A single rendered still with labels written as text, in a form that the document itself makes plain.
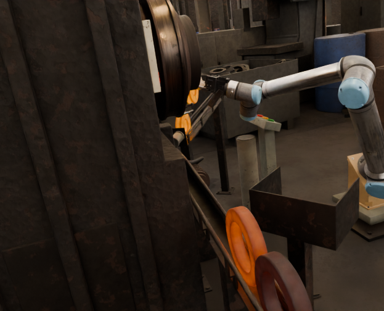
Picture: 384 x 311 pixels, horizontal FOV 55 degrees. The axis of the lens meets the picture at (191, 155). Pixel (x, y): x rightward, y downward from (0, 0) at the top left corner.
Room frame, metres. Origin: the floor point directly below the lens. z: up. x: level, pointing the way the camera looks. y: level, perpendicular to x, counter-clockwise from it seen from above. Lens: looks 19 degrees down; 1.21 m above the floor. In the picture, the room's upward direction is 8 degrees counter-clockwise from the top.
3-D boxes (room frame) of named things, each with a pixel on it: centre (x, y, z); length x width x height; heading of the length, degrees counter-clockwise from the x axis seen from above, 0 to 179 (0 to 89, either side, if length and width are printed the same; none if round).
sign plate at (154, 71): (1.10, 0.09, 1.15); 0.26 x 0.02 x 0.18; 13
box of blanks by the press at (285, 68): (4.13, -0.63, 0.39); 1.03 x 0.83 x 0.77; 118
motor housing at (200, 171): (1.81, 0.01, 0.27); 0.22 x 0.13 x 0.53; 13
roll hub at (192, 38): (1.48, -0.03, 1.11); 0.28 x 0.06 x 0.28; 13
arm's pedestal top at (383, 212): (1.93, -1.02, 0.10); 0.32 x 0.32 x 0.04; 15
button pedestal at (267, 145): (2.29, -0.50, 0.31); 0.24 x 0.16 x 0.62; 13
